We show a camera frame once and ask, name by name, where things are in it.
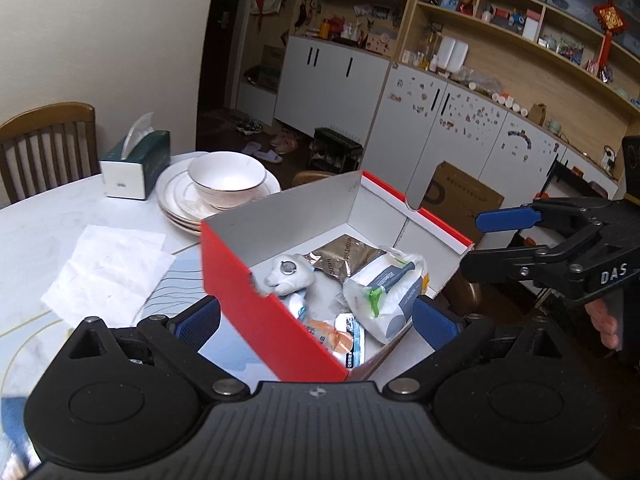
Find wet wipes plastic pack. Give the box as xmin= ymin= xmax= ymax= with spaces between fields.
xmin=343 ymin=248 xmax=430 ymax=344

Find silver blue snack sachet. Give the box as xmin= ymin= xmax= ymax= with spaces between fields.
xmin=305 ymin=313 xmax=366 ymax=370

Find white plush toy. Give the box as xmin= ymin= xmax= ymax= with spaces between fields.
xmin=250 ymin=254 xmax=316 ymax=299

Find silver foil coffee bag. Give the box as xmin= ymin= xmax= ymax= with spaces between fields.
xmin=303 ymin=234 xmax=385 ymax=284

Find red white cardboard box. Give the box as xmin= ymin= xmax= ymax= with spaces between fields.
xmin=199 ymin=169 xmax=476 ymax=384

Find person right hand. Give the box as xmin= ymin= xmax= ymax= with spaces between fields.
xmin=585 ymin=295 xmax=623 ymax=351

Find brown cardboard box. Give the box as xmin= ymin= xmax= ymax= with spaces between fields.
xmin=421 ymin=162 xmax=503 ymax=243

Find white paper sheet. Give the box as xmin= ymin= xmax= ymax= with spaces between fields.
xmin=41 ymin=226 xmax=175 ymax=328

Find white stacked plates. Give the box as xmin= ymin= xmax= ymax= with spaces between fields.
xmin=154 ymin=160 xmax=282 ymax=235

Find white lower cabinets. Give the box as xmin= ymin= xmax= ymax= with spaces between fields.
xmin=234 ymin=0 xmax=622 ymax=221

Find white ceramic bowl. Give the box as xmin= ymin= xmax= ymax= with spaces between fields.
xmin=188 ymin=152 xmax=269 ymax=205

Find green white tissue box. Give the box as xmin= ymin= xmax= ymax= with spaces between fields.
xmin=100 ymin=112 xmax=170 ymax=200

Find purple slippers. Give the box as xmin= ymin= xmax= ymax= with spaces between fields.
xmin=242 ymin=141 xmax=283 ymax=165

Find near wooden chair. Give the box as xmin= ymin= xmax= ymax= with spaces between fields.
xmin=292 ymin=170 xmax=334 ymax=188

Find black shoe rack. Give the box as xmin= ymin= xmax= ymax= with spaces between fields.
xmin=309 ymin=127 xmax=363 ymax=174

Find red chinese knot ornament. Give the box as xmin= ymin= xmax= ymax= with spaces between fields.
xmin=593 ymin=0 xmax=629 ymax=84

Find brown wooden chair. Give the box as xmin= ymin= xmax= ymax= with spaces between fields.
xmin=1 ymin=102 xmax=100 ymax=204

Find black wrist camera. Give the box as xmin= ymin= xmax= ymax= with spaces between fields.
xmin=622 ymin=134 xmax=640 ymax=203

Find wooden wall shelving unit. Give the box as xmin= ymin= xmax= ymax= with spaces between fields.
xmin=395 ymin=0 xmax=639 ymax=178

